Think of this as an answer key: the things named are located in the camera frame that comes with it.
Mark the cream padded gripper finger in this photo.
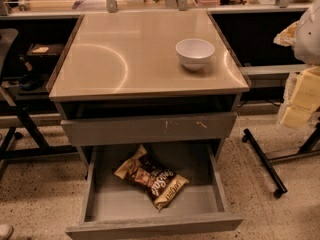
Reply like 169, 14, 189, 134
279, 66, 320, 128

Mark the brown chip bag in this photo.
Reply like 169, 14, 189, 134
114, 145, 189, 210

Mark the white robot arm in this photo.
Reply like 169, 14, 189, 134
279, 0, 320, 128

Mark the grey top drawer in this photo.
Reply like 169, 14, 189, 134
61, 112, 237, 146

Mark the grey drawer cabinet with counter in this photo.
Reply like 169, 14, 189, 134
47, 10, 249, 163

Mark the open grey middle drawer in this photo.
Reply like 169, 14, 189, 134
66, 142, 243, 240

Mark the black wheeled stand base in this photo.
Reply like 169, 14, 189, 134
242, 122, 320, 198

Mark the white ceramic bowl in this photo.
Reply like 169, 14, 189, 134
175, 38, 215, 71

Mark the dark box on shelf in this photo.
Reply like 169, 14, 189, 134
26, 43, 64, 58

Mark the long background workbench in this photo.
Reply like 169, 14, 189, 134
0, 0, 320, 21

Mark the white shoe tip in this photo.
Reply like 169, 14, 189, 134
0, 224, 13, 240

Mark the black chair frame left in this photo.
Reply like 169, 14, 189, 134
0, 28, 79, 182

